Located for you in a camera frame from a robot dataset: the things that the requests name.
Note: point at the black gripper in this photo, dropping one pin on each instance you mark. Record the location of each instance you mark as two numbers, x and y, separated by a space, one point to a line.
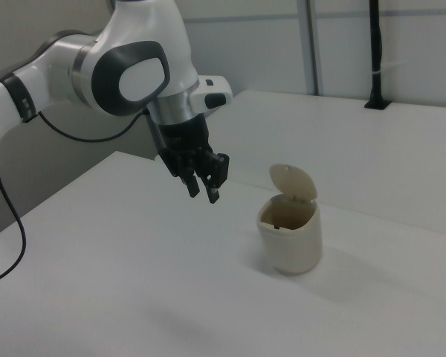
184 139

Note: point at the small cream trash can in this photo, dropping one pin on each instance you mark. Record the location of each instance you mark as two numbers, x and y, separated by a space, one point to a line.
293 245

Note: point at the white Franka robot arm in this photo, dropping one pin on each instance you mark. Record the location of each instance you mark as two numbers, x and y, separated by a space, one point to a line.
141 59

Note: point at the grey partition post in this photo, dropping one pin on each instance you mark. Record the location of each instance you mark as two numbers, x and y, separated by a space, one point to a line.
314 48

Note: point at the black camera stand pole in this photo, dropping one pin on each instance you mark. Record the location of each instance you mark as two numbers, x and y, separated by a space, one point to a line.
376 56

